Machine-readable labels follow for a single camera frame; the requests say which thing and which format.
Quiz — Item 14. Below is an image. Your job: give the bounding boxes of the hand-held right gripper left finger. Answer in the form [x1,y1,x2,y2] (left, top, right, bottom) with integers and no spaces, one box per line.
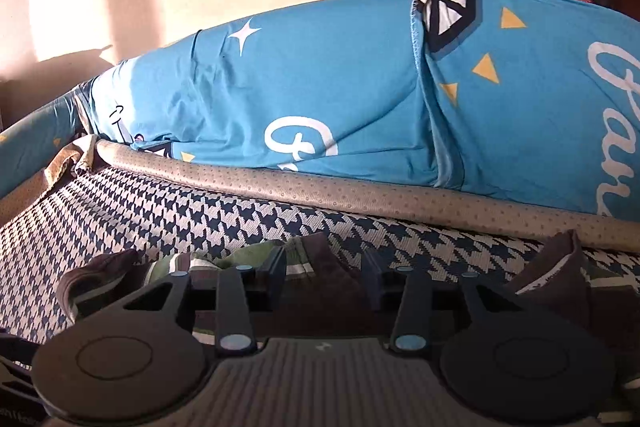
[122,248,289,356]

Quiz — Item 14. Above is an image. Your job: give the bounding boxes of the houndstooth woven bed mat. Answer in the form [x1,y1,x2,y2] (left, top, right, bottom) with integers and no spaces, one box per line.
[0,164,640,363]

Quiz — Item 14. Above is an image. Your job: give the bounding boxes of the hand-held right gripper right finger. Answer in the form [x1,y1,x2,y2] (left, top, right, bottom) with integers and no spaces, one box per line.
[362,249,526,354]

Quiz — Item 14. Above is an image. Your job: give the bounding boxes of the green brown striped T-shirt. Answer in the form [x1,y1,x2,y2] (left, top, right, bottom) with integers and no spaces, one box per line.
[56,231,640,388]

